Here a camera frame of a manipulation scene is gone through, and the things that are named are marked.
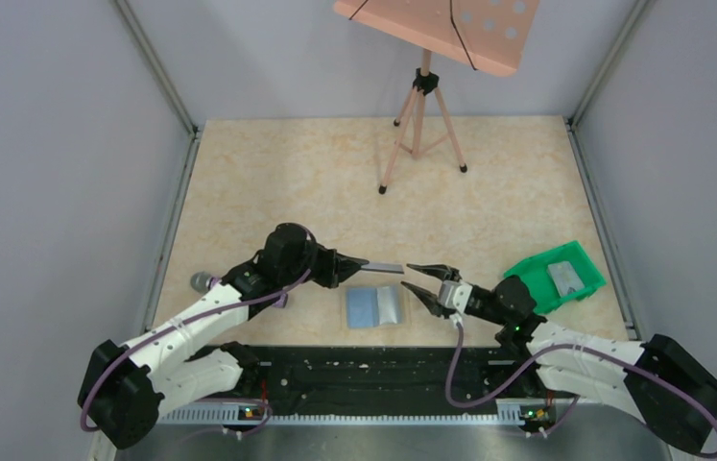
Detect green plastic bin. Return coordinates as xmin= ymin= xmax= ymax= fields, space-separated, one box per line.
xmin=503 ymin=240 xmax=607 ymax=315

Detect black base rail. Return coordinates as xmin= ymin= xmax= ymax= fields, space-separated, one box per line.
xmin=199 ymin=345 xmax=594 ymax=422

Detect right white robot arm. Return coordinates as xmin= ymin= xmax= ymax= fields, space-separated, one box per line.
xmin=403 ymin=264 xmax=717 ymax=459

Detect pink music stand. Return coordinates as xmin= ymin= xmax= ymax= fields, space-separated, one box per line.
xmin=332 ymin=0 xmax=541 ymax=195

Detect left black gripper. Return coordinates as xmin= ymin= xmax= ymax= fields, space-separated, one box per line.
xmin=280 ymin=239 xmax=369 ymax=288

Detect beige card holder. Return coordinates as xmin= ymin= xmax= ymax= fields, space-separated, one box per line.
xmin=343 ymin=285 xmax=407 ymax=330

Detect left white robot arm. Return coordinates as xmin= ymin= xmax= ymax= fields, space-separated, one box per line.
xmin=77 ymin=223 xmax=368 ymax=449

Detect card in green bin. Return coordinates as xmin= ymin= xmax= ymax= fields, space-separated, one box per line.
xmin=547 ymin=260 xmax=586 ymax=297

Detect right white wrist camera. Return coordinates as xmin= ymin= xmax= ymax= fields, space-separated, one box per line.
xmin=438 ymin=280 xmax=472 ymax=314

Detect purple glitter microphone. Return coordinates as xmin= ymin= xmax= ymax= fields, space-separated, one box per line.
xmin=189 ymin=271 xmax=288 ymax=308

